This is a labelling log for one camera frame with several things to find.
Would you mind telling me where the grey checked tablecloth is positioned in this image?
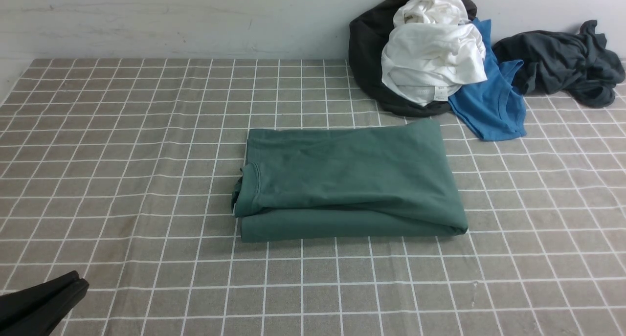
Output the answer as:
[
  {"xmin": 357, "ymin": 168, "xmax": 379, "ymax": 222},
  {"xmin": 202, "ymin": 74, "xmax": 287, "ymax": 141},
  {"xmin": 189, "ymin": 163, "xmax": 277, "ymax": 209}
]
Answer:
[{"xmin": 0, "ymin": 59, "xmax": 626, "ymax": 336}]

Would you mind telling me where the white shirt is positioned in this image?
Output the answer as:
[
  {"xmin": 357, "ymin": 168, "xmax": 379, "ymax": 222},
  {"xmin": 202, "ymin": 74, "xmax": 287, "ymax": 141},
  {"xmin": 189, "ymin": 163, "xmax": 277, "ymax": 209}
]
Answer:
[{"xmin": 381, "ymin": 0, "xmax": 487, "ymax": 106}]

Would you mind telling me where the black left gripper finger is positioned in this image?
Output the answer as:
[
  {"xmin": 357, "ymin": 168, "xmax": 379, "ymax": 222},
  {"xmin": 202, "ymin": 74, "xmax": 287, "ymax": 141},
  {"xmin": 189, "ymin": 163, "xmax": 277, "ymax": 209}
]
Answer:
[
  {"xmin": 0, "ymin": 271, "xmax": 81, "ymax": 322},
  {"xmin": 0, "ymin": 279, "xmax": 89, "ymax": 336}
]

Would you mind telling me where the blue shirt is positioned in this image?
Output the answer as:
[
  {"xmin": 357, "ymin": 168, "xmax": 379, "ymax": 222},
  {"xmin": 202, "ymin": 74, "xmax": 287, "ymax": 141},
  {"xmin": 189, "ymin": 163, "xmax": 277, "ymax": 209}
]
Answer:
[{"xmin": 448, "ymin": 18, "xmax": 526, "ymax": 141}]

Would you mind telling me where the dark grey garment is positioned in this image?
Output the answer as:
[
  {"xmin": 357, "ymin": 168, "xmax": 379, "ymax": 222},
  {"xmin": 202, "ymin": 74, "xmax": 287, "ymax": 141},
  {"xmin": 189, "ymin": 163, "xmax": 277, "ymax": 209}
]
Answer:
[{"xmin": 492, "ymin": 20, "xmax": 625, "ymax": 109}]

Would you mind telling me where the green long-sleeved shirt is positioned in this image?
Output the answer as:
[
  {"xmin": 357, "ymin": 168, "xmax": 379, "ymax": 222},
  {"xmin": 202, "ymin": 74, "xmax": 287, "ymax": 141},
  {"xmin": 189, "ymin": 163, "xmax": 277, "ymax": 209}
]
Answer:
[{"xmin": 231, "ymin": 118, "xmax": 468, "ymax": 243}]

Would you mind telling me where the black garment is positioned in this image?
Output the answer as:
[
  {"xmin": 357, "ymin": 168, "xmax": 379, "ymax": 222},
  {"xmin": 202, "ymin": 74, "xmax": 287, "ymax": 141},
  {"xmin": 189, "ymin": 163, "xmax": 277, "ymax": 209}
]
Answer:
[{"xmin": 348, "ymin": 0, "xmax": 478, "ymax": 118}]

